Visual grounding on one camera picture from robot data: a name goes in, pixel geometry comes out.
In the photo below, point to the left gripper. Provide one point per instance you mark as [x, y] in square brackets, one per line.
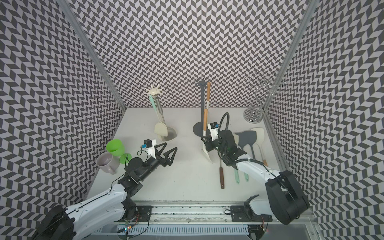
[167, 160]

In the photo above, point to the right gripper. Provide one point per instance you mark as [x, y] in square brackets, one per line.
[208, 145]

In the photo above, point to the cream utensil rack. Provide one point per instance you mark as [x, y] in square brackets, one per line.
[155, 92]

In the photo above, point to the cream turner mint handle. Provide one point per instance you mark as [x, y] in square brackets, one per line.
[237, 177]

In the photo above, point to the grey turner mint handle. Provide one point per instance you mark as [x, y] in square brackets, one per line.
[241, 144]

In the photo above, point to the cream spatula wooden handle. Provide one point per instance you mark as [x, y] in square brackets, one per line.
[260, 140]

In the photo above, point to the cream spoon brown handle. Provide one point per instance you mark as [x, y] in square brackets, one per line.
[206, 119]

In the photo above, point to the grey spatula mint handle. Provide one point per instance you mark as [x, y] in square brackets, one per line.
[251, 138]

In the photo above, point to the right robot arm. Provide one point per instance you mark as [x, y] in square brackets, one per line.
[286, 199]

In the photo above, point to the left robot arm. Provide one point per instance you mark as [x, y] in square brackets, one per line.
[78, 221]

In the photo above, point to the dark grey utensil rack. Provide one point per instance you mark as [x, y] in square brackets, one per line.
[198, 127]

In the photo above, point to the cream slotted turner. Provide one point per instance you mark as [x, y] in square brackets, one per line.
[160, 128]

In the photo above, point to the green plastic goblet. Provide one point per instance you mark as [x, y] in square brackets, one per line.
[117, 149]

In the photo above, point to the grey ceramic mug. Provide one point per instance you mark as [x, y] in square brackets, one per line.
[108, 163]

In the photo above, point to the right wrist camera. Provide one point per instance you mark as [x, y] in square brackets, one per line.
[214, 130]

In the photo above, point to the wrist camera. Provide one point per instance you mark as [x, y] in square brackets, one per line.
[149, 147]
[214, 130]

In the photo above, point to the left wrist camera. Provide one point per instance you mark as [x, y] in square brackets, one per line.
[149, 147]

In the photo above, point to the aluminium front rail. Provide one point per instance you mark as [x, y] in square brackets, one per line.
[209, 219]

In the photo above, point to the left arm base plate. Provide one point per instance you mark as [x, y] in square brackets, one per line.
[138, 214]

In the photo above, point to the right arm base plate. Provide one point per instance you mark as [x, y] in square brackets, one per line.
[245, 214]

